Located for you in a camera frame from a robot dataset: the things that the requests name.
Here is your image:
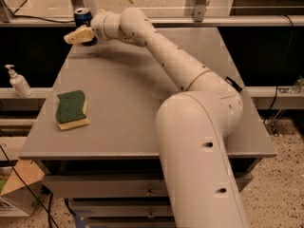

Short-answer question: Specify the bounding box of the white pump lotion bottle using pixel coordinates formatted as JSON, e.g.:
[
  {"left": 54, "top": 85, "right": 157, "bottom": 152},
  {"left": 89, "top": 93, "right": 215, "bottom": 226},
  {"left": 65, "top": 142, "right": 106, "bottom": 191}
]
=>
[{"left": 5, "top": 65, "right": 32, "bottom": 98}]

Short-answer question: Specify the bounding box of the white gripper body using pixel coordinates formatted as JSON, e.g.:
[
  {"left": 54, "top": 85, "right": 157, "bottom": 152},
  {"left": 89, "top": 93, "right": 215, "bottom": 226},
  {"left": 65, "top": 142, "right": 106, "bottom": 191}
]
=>
[{"left": 90, "top": 12, "right": 108, "bottom": 41}]

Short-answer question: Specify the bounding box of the grey drawer cabinet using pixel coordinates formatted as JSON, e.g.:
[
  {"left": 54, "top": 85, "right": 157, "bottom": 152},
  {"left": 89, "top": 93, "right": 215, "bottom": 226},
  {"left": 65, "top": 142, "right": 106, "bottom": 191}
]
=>
[{"left": 18, "top": 27, "right": 277, "bottom": 228}]

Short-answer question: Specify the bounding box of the bottom grey drawer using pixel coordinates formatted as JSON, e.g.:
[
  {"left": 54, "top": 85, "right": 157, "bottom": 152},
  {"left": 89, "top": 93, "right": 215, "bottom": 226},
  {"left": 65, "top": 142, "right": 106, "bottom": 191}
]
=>
[{"left": 87, "top": 218, "right": 176, "bottom": 228}]

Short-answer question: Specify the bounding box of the green and yellow sponge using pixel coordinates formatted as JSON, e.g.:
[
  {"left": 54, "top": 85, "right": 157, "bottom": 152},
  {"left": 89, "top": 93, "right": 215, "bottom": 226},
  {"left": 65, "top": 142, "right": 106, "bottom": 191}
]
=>
[{"left": 55, "top": 90, "right": 89, "bottom": 130}]

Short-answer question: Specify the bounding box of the grey drawer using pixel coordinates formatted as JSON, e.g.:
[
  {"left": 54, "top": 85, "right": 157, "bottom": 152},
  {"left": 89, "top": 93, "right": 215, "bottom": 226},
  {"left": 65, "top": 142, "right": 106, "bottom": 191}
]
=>
[
  {"left": 69, "top": 198, "right": 173, "bottom": 218},
  {"left": 42, "top": 172, "right": 254, "bottom": 199},
  {"left": 87, "top": 218, "right": 176, "bottom": 228}
]

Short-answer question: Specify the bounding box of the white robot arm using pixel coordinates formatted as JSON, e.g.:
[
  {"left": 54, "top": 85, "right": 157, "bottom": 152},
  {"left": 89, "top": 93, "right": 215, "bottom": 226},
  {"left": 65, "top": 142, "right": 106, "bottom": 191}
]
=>
[{"left": 64, "top": 8, "right": 250, "bottom": 228}]

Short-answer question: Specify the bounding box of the cardboard box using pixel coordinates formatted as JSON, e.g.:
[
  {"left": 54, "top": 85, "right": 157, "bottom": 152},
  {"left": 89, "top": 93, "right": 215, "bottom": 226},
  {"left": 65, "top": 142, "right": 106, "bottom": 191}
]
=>
[{"left": 0, "top": 160, "right": 44, "bottom": 218}]

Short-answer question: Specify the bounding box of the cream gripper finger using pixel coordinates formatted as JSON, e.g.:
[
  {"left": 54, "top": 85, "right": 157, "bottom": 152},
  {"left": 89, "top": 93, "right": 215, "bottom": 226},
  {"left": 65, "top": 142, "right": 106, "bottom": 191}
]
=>
[{"left": 64, "top": 25, "right": 94, "bottom": 45}]

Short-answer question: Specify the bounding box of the black snack bar wrapper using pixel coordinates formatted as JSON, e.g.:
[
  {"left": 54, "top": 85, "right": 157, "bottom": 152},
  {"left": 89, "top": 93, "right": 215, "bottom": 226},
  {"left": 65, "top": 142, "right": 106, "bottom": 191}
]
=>
[{"left": 225, "top": 76, "right": 242, "bottom": 93}]

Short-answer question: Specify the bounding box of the blue pepsi can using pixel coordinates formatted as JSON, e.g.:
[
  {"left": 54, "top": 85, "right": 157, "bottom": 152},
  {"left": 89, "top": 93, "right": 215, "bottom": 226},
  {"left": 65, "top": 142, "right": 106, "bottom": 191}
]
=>
[{"left": 73, "top": 7, "right": 99, "bottom": 47}]

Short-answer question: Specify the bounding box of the top grey drawer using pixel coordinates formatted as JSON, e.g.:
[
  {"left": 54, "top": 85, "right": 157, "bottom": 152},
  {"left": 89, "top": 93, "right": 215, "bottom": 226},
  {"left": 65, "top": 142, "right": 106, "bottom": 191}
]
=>
[{"left": 42, "top": 172, "right": 254, "bottom": 199}]

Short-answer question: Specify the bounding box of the middle grey drawer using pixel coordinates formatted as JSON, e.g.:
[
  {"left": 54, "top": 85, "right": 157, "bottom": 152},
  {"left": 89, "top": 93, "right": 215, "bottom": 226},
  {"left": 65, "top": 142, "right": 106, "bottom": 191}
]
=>
[{"left": 69, "top": 198, "right": 173, "bottom": 218}]

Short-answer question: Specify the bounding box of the black floor cable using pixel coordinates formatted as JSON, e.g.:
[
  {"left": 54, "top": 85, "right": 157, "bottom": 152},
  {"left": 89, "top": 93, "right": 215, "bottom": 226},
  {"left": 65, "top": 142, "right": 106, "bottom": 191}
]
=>
[{"left": 0, "top": 144, "right": 60, "bottom": 228}]

